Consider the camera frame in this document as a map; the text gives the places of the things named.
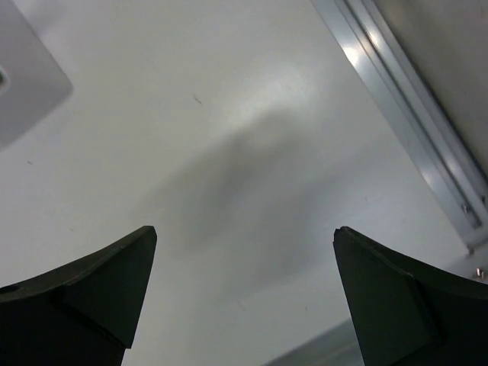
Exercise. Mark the clear acrylic organizer box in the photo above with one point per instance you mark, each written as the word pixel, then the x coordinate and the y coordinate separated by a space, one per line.
pixel 32 82

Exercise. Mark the right side aluminium rail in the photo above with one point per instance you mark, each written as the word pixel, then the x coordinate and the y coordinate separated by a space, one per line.
pixel 416 118

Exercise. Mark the aluminium rail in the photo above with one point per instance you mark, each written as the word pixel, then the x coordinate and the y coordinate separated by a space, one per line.
pixel 337 346
pixel 416 118

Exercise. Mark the aluminium front rail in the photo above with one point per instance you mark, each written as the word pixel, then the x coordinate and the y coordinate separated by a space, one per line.
pixel 337 346

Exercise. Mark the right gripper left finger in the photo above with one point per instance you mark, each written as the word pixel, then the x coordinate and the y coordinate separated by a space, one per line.
pixel 83 313

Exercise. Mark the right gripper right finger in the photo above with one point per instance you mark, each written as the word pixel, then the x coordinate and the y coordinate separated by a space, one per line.
pixel 406 312

